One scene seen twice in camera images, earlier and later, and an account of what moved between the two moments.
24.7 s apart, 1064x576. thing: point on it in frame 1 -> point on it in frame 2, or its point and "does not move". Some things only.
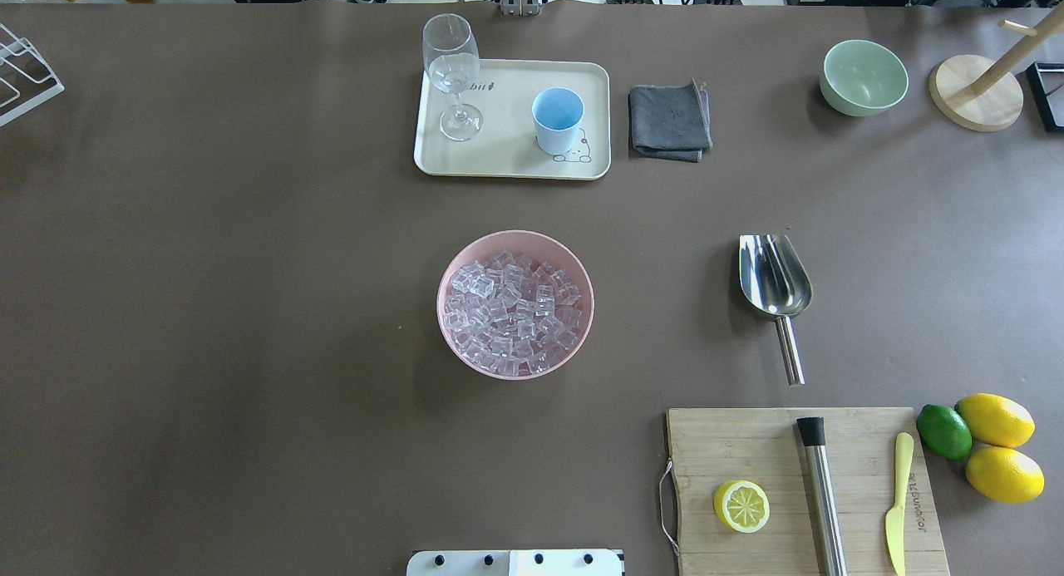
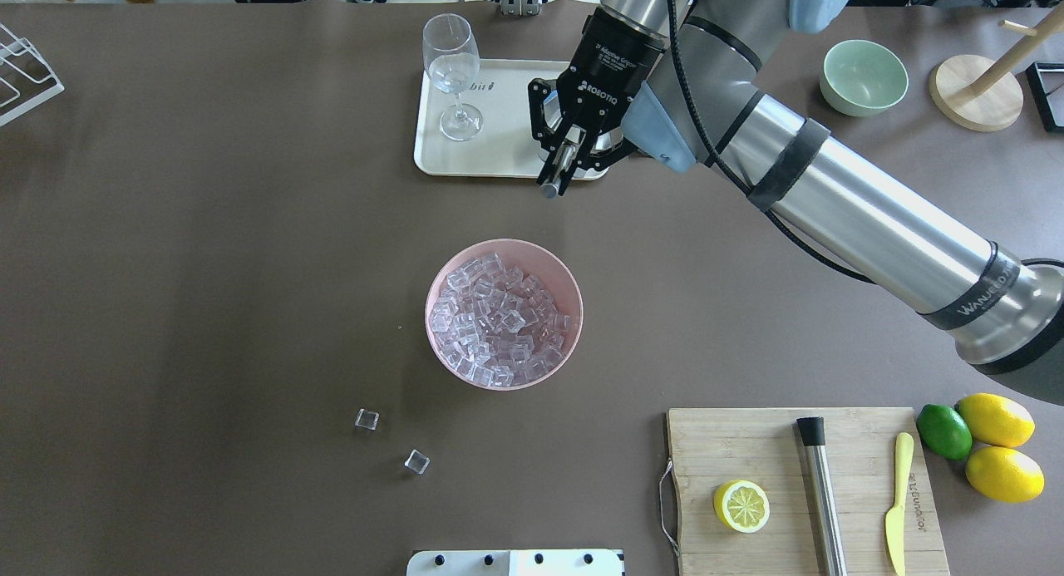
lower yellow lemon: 1005,474 does not move
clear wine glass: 453,65 does not move
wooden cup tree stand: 980,95 does not move
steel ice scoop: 776,280 -> 573,140
